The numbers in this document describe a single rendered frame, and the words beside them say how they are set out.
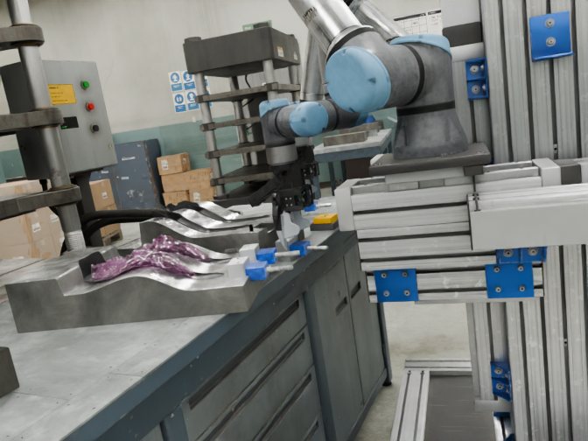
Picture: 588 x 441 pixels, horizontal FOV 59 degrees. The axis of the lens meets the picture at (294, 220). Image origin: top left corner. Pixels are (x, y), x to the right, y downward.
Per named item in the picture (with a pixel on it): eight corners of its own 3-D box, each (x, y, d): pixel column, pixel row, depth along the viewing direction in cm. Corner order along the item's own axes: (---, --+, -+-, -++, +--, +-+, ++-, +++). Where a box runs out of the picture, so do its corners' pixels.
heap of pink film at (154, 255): (216, 256, 124) (211, 224, 123) (192, 281, 107) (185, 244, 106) (115, 268, 128) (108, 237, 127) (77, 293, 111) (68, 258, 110)
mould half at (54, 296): (270, 270, 127) (263, 227, 125) (248, 311, 102) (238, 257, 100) (82, 290, 135) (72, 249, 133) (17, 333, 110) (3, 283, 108)
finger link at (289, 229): (298, 249, 126) (297, 211, 126) (276, 250, 129) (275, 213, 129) (304, 248, 129) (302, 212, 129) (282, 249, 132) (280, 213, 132)
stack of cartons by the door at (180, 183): (223, 200, 828) (213, 148, 812) (215, 205, 797) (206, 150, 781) (174, 206, 850) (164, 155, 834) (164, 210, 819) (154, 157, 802)
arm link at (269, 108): (269, 99, 120) (251, 103, 127) (277, 147, 122) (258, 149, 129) (297, 95, 124) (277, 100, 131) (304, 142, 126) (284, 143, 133)
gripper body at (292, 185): (303, 213, 126) (296, 163, 123) (271, 215, 129) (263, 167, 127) (314, 206, 132) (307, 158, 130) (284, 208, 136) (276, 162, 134)
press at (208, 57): (325, 200, 685) (303, 37, 644) (300, 229, 539) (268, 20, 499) (258, 207, 709) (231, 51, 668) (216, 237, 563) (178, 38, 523)
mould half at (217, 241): (304, 238, 154) (297, 193, 151) (263, 266, 131) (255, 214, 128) (170, 243, 176) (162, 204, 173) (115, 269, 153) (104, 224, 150)
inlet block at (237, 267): (297, 276, 110) (292, 251, 109) (293, 283, 105) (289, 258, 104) (236, 282, 112) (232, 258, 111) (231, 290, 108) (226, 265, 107)
